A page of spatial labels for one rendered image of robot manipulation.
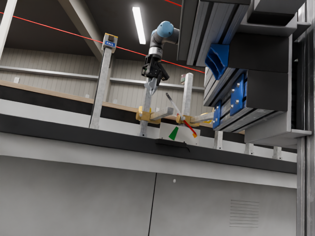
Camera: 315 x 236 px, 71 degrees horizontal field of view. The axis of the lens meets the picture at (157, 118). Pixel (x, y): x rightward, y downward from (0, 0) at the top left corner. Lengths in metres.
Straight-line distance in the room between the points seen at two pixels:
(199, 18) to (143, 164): 0.90
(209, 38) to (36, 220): 1.24
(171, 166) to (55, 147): 0.62
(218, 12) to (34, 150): 0.99
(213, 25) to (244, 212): 1.57
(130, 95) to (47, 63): 2.68
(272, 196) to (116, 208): 1.22
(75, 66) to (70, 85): 0.60
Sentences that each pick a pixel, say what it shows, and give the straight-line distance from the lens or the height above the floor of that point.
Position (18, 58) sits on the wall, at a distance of 8.04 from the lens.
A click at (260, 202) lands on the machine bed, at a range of 1.98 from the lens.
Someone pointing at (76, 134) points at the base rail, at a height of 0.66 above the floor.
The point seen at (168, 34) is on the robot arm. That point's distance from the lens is 1.17.
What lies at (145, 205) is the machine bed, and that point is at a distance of 1.49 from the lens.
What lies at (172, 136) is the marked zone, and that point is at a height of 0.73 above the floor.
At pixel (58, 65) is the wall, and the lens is 7.33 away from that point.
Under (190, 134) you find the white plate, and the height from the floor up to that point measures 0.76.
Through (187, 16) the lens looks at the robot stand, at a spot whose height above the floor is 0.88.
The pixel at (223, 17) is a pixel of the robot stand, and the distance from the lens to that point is 0.49.
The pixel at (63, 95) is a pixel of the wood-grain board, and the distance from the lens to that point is 1.41.
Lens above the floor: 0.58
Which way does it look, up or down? 11 degrees up
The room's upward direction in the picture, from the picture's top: 7 degrees clockwise
